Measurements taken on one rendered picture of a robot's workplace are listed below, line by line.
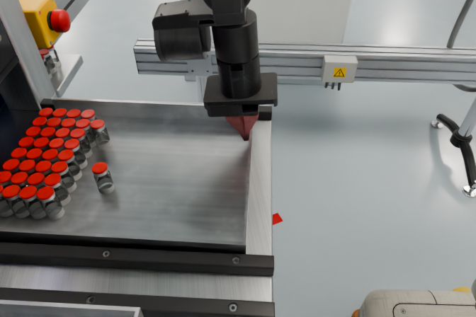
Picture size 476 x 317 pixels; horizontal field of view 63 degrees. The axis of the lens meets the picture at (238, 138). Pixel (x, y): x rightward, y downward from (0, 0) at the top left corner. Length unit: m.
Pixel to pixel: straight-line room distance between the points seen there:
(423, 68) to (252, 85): 1.19
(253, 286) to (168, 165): 0.23
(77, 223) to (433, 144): 1.80
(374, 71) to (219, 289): 1.25
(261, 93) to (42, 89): 0.40
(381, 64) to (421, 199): 0.61
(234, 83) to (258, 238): 0.20
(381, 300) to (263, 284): 0.74
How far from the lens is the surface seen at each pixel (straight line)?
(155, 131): 0.66
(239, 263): 0.48
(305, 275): 1.51
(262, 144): 0.63
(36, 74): 0.75
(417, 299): 1.24
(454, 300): 1.28
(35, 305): 0.49
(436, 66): 1.67
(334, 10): 2.11
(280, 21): 2.11
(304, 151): 1.89
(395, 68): 1.64
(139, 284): 0.50
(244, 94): 0.53
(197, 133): 0.65
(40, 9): 0.76
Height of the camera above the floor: 1.32
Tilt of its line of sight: 43 degrees down
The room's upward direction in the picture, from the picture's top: straight up
